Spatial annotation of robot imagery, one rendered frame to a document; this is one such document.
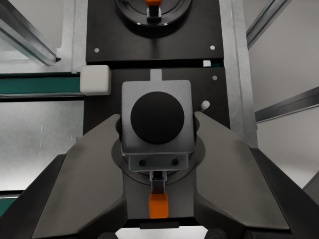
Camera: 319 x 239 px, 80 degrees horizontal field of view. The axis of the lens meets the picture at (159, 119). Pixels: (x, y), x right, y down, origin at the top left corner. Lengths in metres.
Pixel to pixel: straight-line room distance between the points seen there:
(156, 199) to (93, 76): 0.21
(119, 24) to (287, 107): 0.30
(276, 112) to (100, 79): 0.28
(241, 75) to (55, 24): 0.44
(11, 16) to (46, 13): 0.27
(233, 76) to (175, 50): 0.11
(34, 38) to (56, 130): 0.16
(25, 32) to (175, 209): 0.33
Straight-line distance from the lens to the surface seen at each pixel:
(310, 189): 0.34
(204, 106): 0.22
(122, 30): 0.38
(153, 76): 0.17
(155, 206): 0.21
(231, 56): 0.38
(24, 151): 0.44
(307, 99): 0.31
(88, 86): 0.32
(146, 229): 0.33
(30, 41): 0.34
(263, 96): 0.50
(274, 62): 0.54
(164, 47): 0.36
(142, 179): 0.29
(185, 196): 0.32
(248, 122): 0.36
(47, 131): 0.42
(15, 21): 0.34
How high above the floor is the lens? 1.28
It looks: 81 degrees down
